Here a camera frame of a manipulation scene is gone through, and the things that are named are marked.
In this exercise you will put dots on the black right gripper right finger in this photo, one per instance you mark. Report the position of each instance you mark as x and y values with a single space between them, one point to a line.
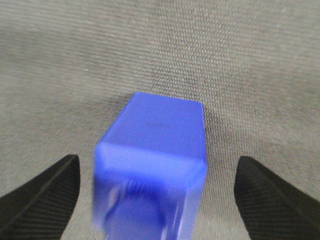
272 208

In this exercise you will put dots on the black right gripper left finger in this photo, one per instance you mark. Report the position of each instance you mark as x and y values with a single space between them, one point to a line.
41 208

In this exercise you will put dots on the blue bottle-shaped block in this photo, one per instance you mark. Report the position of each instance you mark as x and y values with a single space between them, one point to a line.
149 170

